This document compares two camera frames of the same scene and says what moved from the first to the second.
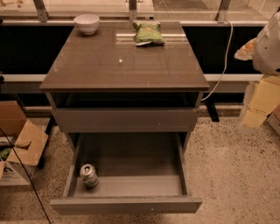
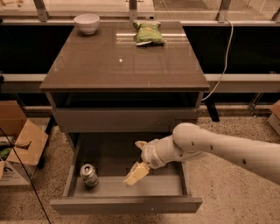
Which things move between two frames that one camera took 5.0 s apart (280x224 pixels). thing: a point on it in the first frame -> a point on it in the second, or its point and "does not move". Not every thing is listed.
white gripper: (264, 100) -> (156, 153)
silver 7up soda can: (89, 176) does not move
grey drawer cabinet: (133, 77) does not move
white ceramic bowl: (87, 23) does not move
